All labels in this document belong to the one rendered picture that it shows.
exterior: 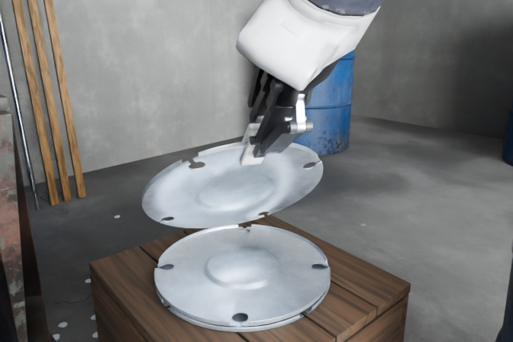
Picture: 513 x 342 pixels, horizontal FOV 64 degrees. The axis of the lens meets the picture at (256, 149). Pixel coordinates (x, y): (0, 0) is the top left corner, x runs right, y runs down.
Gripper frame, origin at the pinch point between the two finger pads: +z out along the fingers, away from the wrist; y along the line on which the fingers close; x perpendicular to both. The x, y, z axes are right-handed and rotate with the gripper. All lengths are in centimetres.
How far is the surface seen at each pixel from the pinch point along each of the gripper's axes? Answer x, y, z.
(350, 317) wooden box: -12.8, -22.0, 12.8
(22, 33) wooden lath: 50, 113, 93
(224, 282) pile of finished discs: 2.8, -12.7, 20.2
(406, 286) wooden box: -25.1, -19.2, 15.1
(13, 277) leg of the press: 34.9, -3.6, 32.7
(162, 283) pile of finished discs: 11.9, -10.7, 23.3
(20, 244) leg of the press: 33.4, 0.7, 29.4
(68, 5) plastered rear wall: 35, 147, 108
